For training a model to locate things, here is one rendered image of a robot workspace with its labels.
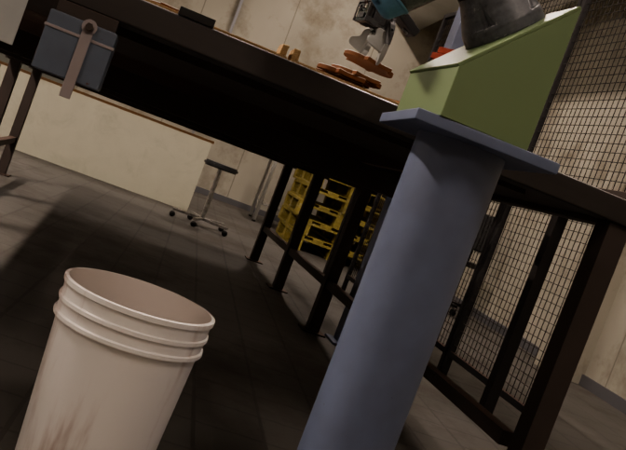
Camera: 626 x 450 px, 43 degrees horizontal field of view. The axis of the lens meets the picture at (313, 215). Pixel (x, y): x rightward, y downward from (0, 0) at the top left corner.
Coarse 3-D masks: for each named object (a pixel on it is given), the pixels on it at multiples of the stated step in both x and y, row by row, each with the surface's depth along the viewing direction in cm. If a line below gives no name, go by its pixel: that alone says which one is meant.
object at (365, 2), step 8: (360, 0) 200; (368, 0) 196; (360, 8) 199; (368, 8) 195; (360, 16) 197; (368, 16) 195; (376, 16) 196; (368, 24) 201; (376, 24) 196; (384, 24) 197
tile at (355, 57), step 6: (348, 54) 198; (354, 54) 196; (360, 54) 196; (348, 60) 204; (354, 60) 201; (360, 60) 198; (366, 60) 195; (372, 60) 195; (366, 66) 203; (372, 66) 200; (378, 66) 197; (384, 66) 197; (378, 72) 203; (384, 72) 200; (390, 72) 197
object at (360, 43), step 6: (366, 30) 203; (354, 36) 203; (360, 36) 203; (366, 36) 204; (354, 42) 204; (360, 42) 204; (366, 42) 204; (360, 48) 205; (366, 48) 204; (366, 54) 205
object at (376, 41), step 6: (378, 30) 196; (384, 30) 197; (372, 36) 195; (378, 36) 196; (384, 36) 196; (372, 42) 194; (378, 42) 195; (384, 42) 195; (378, 48) 195; (384, 48) 195; (378, 54) 196; (384, 54) 195; (378, 60) 195
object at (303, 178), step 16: (304, 176) 864; (288, 192) 931; (304, 192) 864; (320, 192) 807; (336, 192) 876; (352, 192) 814; (288, 208) 894; (320, 208) 811; (336, 208) 848; (368, 208) 815; (288, 224) 862; (320, 224) 810; (336, 224) 815; (288, 240) 845; (320, 240) 812; (368, 240) 822; (352, 256) 818
